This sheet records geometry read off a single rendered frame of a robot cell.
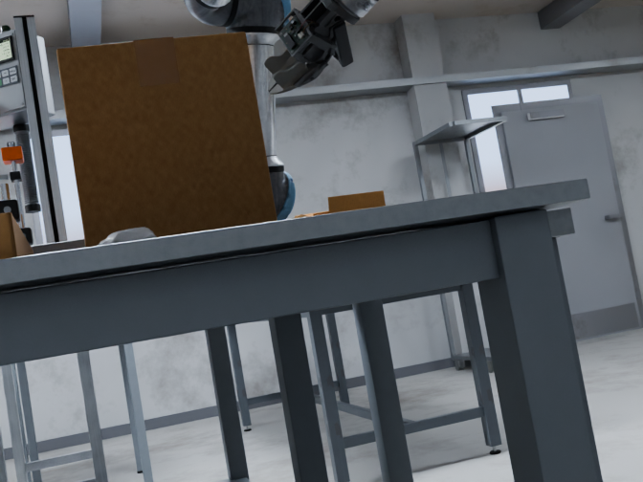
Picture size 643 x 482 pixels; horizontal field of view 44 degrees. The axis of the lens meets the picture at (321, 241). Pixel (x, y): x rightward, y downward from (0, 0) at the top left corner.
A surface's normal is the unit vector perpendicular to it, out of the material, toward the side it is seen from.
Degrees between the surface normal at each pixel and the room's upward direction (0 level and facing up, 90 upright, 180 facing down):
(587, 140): 90
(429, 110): 90
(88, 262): 90
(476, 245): 90
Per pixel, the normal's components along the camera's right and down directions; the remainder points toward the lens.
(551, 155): 0.27, -0.11
